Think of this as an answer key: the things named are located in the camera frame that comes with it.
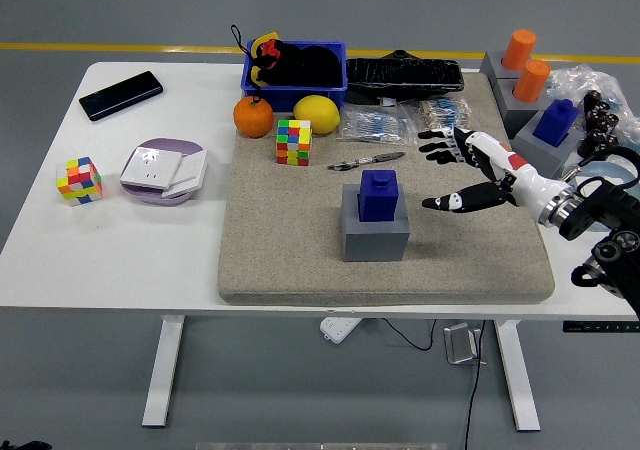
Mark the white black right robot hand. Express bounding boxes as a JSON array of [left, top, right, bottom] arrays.
[[417, 127, 571, 221]]

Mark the blue seal with square knob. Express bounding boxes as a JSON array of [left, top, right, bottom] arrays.
[[358, 169, 400, 222], [531, 98, 580, 148]]

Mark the grey square seal holder block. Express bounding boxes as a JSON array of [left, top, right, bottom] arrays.
[[341, 183, 411, 263], [510, 112, 584, 181]]

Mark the orange cylinder seal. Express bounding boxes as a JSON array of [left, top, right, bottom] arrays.
[[501, 28, 539, 72], [513, 59, 552, 104]]

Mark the light blue plate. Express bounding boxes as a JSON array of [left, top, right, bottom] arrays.
[[559, 159, 640, 234]]

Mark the clear bag of resistors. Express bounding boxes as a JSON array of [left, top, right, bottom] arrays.
[[412, 95, 474, 136], [337, 103, 419, 147]]

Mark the crumpled clear plastic bag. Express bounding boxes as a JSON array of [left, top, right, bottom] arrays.
[[544, 63, 640, 171]]

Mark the silver black pen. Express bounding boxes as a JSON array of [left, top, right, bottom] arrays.
[[326, 151, 407, 172]]

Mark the white table leg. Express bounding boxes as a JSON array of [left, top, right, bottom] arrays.
[[141, 314, 186, 429], [493, 319, 542, 432]]

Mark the black keyboard in plastic wrap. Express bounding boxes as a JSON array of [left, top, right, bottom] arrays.
[[345, 48, 465, 105]]

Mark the black table height controller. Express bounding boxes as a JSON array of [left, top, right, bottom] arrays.
[[561, 320, 640, 333]]

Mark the yellow lemon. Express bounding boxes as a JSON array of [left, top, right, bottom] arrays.
[[292, 94, 342, 136]]

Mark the black round pad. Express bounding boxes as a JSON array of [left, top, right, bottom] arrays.
[[299, 44, 344, 89]]

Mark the scrambled rubik's cube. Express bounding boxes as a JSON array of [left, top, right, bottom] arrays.
[[275, 118, 313, 167], [55, 156, 104, 208]]

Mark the blue plastic bin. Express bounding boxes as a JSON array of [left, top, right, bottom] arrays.
[[240, 40, 348, 115]]

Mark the white power strip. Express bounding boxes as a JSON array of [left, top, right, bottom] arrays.
[[319, 316, 362, 344]]

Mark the grey-brown fabric mat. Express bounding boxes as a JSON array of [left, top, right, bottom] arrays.
[[216, 72, 556, 307]]

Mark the black pouch with yellow trim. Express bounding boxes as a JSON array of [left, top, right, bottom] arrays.
[[248, 31, 307, 89]]

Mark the orange fruit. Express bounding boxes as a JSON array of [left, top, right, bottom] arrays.
[[232, 95, 275, 139]]

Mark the purple plate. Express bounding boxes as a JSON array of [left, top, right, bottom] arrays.
[[119, 137, 207, 207]]

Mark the black smartphone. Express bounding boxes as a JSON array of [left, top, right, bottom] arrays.
[[78, 70, 165, 122]]

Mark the silver metal bracket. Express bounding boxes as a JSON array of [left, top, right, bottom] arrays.
[[443, 322, 484, 367]]

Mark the black power cable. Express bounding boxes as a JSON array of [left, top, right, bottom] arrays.
[[462, 319, 489, 450], [382, 318, 437, 351]]

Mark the black lanyard cord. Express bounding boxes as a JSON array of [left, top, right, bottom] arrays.
[[229, 24, 264, 104]]

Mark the white wall socket panel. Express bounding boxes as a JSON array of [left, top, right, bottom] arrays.
[[120, 145, 184, 191]]

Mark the white wall switch panel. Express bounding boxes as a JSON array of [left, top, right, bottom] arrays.
[[160, 148, 209, 200]]

